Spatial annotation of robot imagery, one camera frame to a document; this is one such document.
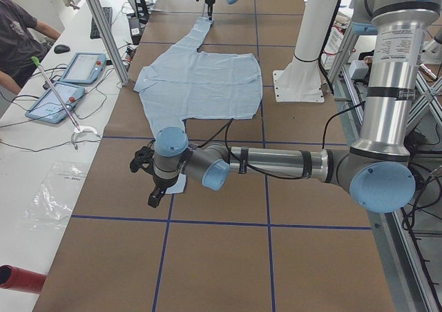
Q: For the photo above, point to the silver reacher grabber tool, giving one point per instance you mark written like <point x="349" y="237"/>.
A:
<point x="78" y="129"/>

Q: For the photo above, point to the clear plastic bag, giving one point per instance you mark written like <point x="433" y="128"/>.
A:
<point x="54" y="201"/>

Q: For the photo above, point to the red cylinder tube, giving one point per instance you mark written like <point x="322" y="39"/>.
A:
<point x="17" y="279"/>

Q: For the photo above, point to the aluminium frame post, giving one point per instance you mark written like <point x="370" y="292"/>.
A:
<point x="105" y="31"/>

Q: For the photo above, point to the black computer mouse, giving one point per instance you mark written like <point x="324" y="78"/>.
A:
<point x="61" y="48"/>

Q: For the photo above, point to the near blue teach pendant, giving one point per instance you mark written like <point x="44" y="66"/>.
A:
<point x="49" y="109"/>

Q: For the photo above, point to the far blue teach pendant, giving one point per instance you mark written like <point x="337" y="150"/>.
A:
<point x="84" y="68"/>

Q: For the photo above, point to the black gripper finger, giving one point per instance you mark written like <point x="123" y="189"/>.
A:
<point x="210" y="11"/>
<point x="155" y="197"/>

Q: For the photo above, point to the light blue button shirt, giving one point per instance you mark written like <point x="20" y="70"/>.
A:
<point x="184" y="83"/>

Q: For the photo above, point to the blue teach pendant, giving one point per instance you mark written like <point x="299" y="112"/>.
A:
<point x="84" y="68"/>
<point x="49" y="109"/>

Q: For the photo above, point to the seated person dark shirt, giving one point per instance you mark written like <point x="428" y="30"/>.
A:
<point x="18" y="46"/>

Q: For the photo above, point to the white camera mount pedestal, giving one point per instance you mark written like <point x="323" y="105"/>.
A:
<point x="300" y="81"/>

